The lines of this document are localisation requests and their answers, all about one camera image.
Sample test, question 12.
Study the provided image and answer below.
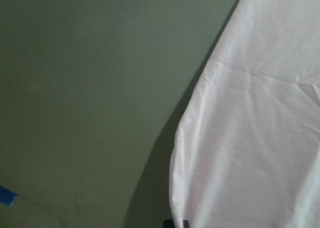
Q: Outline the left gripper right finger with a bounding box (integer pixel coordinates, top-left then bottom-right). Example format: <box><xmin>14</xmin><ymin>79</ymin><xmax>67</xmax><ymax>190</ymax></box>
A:
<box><xmin>182</xmin><ymin>220</ymin><xmax>190</xmax><ymax>228</ymax></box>

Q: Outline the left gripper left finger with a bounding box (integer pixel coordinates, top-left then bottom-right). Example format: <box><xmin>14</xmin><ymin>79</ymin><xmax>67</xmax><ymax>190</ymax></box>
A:
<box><xmin>163</xmin><ymin>219</ymin><xmax>175</xmax><ymax>228</ymax></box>

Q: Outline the pink Snoopy T-shirt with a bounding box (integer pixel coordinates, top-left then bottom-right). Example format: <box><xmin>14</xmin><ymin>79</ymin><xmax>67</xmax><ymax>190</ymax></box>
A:
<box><xmin>169</xmin><ymin>0</ymin><xmax>320</xmax><ymax>227</ymax></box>

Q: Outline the long blue tape line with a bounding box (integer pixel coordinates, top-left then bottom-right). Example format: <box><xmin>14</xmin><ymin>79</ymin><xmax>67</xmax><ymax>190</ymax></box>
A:
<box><xmin>0</xmin><ymin>186</ymin><xmax>18</xmax><ymax>206</ymax></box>

